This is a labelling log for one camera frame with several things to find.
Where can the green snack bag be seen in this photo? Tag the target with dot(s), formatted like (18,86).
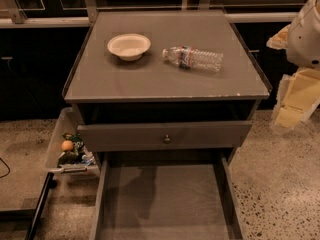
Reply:
(74,156)

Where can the round metal drawer knob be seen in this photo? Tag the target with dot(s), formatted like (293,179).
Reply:
(167,139)

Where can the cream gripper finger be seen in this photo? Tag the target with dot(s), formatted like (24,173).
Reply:
(297,98)
(279,40)

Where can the grey top drawer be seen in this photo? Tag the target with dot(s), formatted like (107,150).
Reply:
(149,136)

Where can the white paper bowl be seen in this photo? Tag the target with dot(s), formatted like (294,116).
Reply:
(129,47)

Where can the grey open middle drawer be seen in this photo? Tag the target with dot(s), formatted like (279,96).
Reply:
(166,196)

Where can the grey wooden drawer cabinet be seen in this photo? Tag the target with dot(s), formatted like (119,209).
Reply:
(103,89)

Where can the black metal bar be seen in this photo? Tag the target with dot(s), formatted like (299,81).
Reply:
(39,207)

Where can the clear plastic water bottle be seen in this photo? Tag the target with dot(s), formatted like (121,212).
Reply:
(188,58)

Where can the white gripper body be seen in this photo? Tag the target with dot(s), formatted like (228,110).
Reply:
(304,40)

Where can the metal railing frame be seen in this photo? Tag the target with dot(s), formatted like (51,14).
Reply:
(85,12)

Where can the orange fruit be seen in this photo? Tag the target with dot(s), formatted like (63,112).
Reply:
(67,145)

